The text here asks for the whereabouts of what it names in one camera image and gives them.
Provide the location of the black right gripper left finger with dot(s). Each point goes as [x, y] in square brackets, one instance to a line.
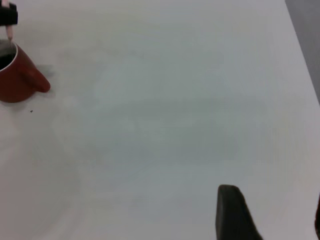
[233, 217]

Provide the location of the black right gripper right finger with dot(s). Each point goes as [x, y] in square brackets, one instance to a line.
[318, 215]

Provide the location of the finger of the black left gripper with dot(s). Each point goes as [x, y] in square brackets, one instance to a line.
[8, 16]

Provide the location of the red ceramic mug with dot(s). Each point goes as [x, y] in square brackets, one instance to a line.
[17, 82]

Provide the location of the dark coffee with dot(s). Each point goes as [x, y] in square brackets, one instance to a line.
[5, 61]

